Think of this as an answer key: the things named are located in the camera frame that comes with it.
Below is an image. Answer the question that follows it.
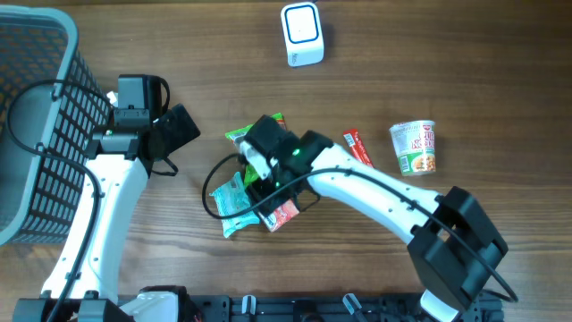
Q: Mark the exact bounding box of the green gummy candy bag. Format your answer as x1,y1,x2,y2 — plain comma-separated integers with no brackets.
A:
225,113,287,187

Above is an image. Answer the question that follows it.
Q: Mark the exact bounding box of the light teal snack packet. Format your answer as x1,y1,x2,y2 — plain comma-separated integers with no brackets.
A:
210,172,260,238

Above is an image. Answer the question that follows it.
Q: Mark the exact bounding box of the small red snack packet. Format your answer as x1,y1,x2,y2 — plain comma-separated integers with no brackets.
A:
260,199,299,233

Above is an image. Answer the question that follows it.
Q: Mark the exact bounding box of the red stick snack packet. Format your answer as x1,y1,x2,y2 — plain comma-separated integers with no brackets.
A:
343,129,374,167

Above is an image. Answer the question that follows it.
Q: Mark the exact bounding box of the cup noodles white green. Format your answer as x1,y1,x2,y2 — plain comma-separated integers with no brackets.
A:
390,120,436,176

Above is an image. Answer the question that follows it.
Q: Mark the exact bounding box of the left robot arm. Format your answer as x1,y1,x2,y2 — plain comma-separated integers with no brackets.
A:
13,105,200,321

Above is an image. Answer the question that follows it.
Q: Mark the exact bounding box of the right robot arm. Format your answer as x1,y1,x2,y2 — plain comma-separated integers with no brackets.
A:
237,128,517,321

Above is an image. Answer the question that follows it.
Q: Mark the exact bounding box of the white barcode scanner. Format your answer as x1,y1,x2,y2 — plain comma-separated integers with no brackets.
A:
281,2,324,68

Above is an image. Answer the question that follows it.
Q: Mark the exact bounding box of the grey plastic mesh basket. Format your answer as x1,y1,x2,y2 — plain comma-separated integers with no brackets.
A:
1,4,110,244

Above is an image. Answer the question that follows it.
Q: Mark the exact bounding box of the right black camera cable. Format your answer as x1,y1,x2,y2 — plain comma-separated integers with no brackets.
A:
201,152,519,303

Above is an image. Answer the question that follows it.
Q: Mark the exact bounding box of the black camera cable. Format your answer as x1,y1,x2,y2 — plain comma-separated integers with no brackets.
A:
201,152,519,303
4,79,113,322

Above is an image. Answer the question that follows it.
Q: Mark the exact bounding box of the left black camera cable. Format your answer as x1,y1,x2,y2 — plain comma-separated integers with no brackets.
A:
4,79,113,322

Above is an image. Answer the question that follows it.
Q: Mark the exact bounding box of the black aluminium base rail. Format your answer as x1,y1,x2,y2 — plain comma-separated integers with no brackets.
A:
178,292,505,322

